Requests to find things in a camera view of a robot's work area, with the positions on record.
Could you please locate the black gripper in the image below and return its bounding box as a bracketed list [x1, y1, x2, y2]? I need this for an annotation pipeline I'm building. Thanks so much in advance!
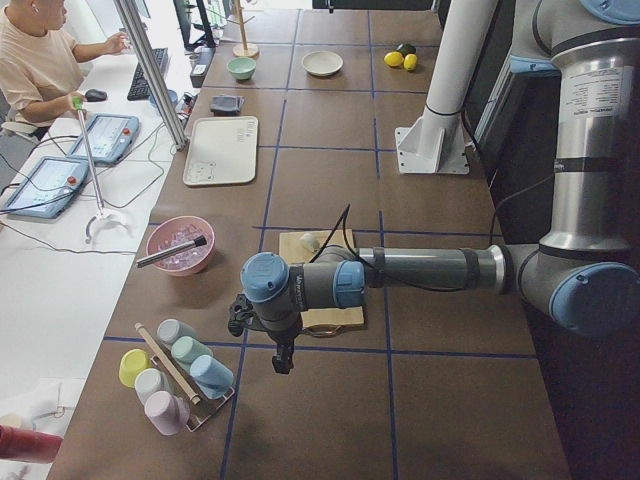
[270, 319, 301, 374]

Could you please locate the cream round plate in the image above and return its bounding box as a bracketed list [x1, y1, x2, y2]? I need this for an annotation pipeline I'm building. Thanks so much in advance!
[301, 51, 344, 78]

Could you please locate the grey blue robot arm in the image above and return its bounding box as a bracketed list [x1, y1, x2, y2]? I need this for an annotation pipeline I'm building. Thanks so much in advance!
[228, 1, 639, 374]

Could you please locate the cream bear tray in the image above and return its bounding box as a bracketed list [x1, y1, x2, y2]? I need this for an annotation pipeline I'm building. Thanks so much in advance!
[183, 116, 259, 187]

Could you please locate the blue cup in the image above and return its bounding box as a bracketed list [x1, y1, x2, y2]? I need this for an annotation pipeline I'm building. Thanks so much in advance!
[190, 355, 234, 399]

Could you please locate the green cup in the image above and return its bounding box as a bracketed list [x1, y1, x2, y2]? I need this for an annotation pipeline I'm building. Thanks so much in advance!
[171, 336, 213, 366]

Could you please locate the grey cup top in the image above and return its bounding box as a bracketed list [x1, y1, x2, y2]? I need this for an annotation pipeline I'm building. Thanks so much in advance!
[156, 318, 197, 347]

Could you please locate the bamboo cutting board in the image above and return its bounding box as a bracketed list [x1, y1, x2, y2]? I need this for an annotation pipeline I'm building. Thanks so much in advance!
[278, 230, 365, 338]

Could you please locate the pink cup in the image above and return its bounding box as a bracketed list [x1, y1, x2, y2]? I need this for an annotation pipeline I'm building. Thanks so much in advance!
[144, 391, 190, 436]

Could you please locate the light grey cup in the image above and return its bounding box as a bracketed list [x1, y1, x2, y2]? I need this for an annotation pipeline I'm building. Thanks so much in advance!
[134, 368, 173, 405]

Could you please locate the steel muddler black tip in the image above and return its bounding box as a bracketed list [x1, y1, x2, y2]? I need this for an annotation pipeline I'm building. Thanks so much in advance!
[135, 235, 208, 269]

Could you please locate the yellow cup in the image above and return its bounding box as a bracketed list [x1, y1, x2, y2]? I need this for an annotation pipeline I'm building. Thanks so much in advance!
[118, 349, 151, 388]

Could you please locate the pink bowl with ice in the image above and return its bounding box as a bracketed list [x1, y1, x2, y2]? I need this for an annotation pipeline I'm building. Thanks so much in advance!
[146, 216, 215, 277]

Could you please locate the red bottle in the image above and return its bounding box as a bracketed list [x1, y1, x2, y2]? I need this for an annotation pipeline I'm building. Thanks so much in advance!
[1, 425, 63, 463]

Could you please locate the folded grey cloth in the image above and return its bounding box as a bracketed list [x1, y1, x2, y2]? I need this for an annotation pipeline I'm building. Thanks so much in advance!
[209, 95, 245, 116]

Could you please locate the far blue teach pendant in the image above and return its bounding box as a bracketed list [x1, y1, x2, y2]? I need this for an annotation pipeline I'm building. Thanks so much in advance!
[85, 113, 140, 166]

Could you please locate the blue teach pendant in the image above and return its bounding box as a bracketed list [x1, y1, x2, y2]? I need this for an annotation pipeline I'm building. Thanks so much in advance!
[85, 113, 140, 166]
[1, 157, 89, 219]

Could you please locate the near blue teach pendant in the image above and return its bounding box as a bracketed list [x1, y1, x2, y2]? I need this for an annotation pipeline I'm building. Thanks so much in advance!
[1, 157, 89, 219]

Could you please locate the green bowl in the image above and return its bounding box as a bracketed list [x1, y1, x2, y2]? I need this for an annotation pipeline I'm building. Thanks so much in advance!
[227, 57, 257, 81]

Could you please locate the black keyboard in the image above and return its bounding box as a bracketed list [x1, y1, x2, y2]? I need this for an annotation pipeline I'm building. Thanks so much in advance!
[126, 47, 171, 102]

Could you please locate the wooden mug tree stand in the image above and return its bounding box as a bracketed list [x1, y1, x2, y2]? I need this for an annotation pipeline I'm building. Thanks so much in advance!
[232, 0, 259, 58]

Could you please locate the black computer mouse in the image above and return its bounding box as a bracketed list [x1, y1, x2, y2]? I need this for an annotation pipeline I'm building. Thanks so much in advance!
[84, 89, 108, 103]

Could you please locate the yellow lemon right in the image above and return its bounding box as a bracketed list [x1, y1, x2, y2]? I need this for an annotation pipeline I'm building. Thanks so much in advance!
[403, 53, 418, 72]

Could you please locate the dark green avocado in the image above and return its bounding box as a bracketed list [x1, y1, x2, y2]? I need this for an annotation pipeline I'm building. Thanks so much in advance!
[396, 43, 417, 57]

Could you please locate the seated person beige shirt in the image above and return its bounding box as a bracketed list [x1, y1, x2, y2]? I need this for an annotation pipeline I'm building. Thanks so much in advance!
[1, 1, 127, 128]

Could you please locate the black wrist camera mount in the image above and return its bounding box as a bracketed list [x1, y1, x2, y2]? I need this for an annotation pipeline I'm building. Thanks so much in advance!
[227, 293, 263, 337]

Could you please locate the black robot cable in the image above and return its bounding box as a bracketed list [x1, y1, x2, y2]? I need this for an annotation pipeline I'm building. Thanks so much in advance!
[312, 203, 556, 291]

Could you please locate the grabber stick green handle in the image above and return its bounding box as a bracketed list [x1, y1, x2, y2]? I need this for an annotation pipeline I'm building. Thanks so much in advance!
[70, 98, 130, 244]

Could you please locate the aluminium frame post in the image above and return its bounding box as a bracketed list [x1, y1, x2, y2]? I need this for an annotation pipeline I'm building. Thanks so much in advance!
[114, 0, 188, 151]

